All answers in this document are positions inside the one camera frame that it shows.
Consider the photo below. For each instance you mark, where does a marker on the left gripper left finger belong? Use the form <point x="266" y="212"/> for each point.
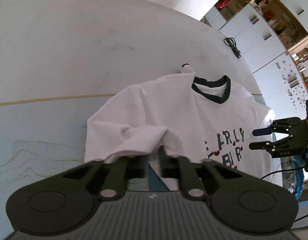
<point x="120" y="172"/>

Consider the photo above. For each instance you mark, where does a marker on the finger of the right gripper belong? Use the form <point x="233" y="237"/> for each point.
<point x="268" y="131"/>
<point x="263" y="145"/>

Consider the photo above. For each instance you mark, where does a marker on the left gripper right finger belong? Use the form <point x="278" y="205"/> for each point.
<point x="180" y="168"/>

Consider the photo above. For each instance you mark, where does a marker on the white printed t-shirt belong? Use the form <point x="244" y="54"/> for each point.
<point x="189" y="116"/>

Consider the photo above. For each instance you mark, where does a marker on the white cabinet row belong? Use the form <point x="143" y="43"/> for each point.
<point x="272" y="37"/>

